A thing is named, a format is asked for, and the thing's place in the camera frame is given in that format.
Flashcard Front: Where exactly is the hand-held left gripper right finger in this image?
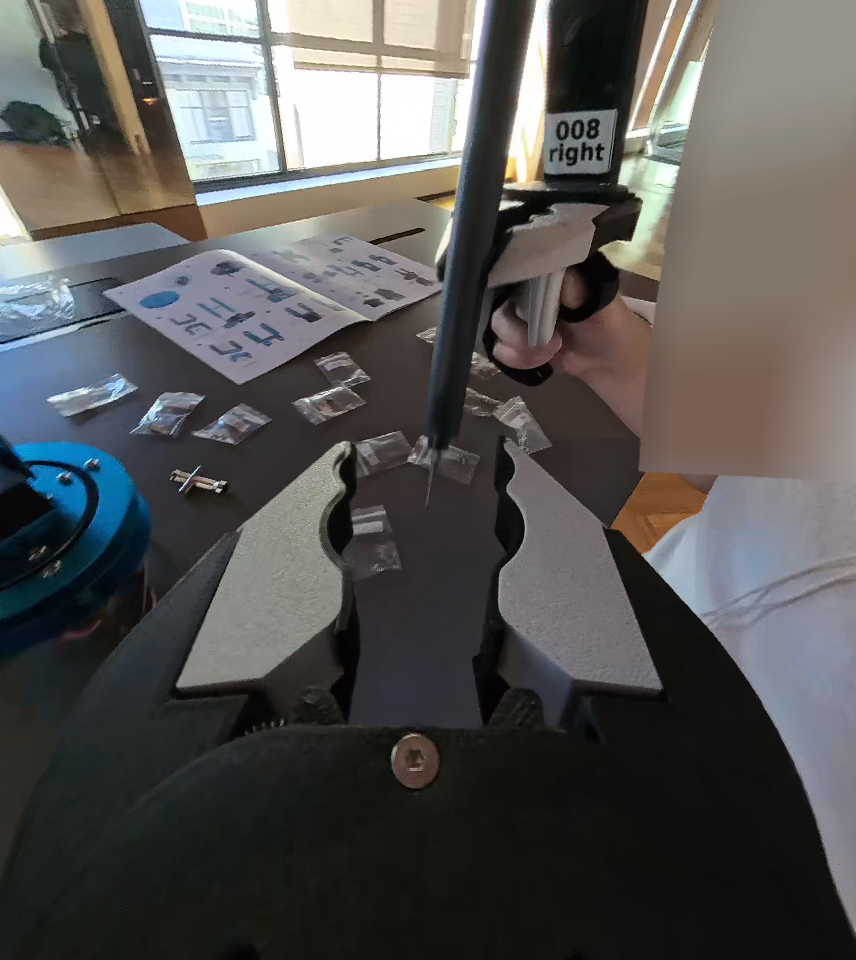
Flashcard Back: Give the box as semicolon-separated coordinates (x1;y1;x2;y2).
475;437;664;727

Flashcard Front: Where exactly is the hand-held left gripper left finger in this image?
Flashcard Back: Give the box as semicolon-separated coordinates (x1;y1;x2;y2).
175;441;360;723

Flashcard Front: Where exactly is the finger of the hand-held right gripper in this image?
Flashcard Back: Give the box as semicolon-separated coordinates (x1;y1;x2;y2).
435;206;607;290

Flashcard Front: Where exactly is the black screwdriver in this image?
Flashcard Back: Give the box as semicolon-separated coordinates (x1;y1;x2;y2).
424;0;538;507

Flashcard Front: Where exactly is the person's right forearm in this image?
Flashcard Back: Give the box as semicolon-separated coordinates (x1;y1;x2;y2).
585;330;656;440

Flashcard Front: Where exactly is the dark desk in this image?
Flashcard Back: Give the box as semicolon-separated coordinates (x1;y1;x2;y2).
0;223;191;290
0;198;643;960

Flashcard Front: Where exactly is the person's right hand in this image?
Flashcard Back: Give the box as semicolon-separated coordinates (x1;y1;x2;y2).
488;292;656;393

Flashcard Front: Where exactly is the metal cross wrench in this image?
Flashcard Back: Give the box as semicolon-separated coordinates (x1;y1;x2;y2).
170;465;229;498

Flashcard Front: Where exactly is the group of small clear bags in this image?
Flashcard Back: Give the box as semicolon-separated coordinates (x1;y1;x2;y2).
47;326;554;581

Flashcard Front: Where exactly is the beige roller blind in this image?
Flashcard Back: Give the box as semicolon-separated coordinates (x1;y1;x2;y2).
289;0;474;78

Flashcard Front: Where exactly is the person's white shirt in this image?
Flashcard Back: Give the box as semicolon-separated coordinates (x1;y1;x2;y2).
641;476;856;960

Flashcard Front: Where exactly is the large paned window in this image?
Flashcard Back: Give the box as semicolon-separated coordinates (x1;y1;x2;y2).
139;0;476;181

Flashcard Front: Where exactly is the open instruction booklet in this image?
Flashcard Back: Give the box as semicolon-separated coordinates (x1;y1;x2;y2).
103;234;444;385

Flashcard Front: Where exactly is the crumpled clear plastic wrap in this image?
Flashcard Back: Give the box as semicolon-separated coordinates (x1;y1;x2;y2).
0;276;77;339

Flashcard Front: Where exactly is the black bag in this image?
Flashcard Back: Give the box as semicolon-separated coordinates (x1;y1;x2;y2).
0;101;73;144

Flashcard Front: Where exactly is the white cord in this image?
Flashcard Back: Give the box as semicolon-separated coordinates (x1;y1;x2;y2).
701;543;856;624

